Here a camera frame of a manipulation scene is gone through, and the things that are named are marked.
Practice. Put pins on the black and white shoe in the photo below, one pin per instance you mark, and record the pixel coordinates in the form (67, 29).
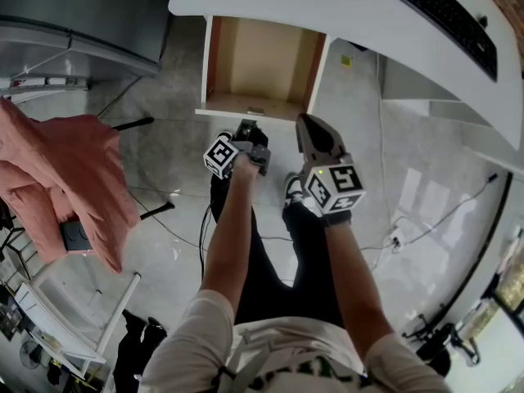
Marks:
(292, 191)

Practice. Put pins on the person's right forearm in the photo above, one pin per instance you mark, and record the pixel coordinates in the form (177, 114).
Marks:
(356, 285)

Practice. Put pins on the white desk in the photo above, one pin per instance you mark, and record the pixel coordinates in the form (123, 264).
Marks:
(368, 10)

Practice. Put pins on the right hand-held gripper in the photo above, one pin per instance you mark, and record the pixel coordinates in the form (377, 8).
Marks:
(340, 186)

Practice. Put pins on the black office chair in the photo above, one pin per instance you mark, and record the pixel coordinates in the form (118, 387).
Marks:
(438, 344)

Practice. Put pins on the silver refrigerator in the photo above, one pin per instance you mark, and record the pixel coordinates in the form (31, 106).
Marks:
(82, 10)

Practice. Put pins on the black floor rail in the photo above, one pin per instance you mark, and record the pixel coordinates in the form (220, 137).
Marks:
(487, 252)

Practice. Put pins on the black keyboard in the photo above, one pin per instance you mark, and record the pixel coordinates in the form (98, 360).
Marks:
(450, 19)

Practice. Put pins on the white power strip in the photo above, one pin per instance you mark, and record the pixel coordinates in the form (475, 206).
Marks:
(396, 238)

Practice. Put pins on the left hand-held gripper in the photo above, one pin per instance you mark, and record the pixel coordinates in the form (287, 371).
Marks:
(219, 156)

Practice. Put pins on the pink folding chair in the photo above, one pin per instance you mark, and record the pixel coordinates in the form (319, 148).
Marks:
(61, 170)

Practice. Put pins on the person's left forearm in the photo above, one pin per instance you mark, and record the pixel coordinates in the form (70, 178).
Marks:
(229, 240)

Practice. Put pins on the black trousers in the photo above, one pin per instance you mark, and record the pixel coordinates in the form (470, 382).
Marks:
(278, 268)

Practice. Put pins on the white shirt with green print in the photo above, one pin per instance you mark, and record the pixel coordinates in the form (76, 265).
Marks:
(294, 362)

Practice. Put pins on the black floor fan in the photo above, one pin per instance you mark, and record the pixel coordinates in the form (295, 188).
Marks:
(30, 354)

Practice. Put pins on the wooden drawer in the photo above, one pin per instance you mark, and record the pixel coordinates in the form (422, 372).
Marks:
(262, 64)

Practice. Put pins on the small yellow floor item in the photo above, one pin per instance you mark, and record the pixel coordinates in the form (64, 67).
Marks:
(346, 61)

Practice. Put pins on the black box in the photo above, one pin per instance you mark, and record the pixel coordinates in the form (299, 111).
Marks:
(75, 236)

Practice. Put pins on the black wristwatch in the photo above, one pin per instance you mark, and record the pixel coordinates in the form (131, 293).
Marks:
(337, 219)

